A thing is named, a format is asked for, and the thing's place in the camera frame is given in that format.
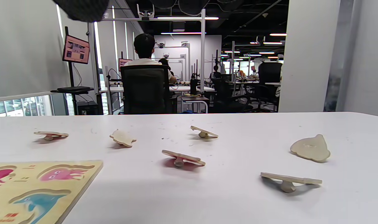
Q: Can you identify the person's right hand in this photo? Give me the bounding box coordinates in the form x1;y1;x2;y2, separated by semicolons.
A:
53;0;110;23

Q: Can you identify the pink octopus puzzle piece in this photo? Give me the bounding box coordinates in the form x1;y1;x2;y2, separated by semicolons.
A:
34;131;69;142

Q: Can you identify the red crab puzzle piece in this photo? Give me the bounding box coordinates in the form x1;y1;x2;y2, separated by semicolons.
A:
110;129;137;148

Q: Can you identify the wooden puzzle frame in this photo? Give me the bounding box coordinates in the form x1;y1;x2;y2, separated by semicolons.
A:
0;160;104;224

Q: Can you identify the yellow starfish puzzle piece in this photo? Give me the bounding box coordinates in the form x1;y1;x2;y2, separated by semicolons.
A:
190;125;219;139

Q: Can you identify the pink squid puzzle piece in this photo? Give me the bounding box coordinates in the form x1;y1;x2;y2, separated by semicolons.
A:
161;149;206;169

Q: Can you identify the striped fish puzzle piece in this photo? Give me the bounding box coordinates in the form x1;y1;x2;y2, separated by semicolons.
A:
290;134;331;163

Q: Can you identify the light blue dolphin puzzle piece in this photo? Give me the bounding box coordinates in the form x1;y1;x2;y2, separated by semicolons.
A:
260;172;323;194

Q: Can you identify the white rig pole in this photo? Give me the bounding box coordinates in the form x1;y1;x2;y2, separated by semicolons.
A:
87;21;104;115
200;9;207;94

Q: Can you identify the small monitor with pink screen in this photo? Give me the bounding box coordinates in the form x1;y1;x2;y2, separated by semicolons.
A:
118;58;133;72

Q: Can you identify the white rig crossbar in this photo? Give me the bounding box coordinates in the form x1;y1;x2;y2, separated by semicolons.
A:
100;17;205;22

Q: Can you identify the black monitor stand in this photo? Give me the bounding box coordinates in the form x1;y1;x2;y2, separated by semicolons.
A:
50;26;94;115

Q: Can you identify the black computer tower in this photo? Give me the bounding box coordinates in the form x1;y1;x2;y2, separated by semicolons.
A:
76;100;100;115

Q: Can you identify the black mesh office chair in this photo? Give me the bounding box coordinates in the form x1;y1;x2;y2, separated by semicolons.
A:
120;64;174;115

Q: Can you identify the group of ceiling light strips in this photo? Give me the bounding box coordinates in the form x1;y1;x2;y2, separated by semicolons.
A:
158;16;287;59

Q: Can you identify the glass window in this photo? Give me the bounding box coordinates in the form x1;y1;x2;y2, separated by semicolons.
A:
0;94;65;117

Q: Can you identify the black bottle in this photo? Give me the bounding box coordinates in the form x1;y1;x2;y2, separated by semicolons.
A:
190;73;198;96

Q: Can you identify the brown side table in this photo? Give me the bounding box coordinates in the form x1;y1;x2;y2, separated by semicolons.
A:
180;95;210;114

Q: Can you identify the white headset mount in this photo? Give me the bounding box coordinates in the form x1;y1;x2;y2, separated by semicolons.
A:
137;4;155;18

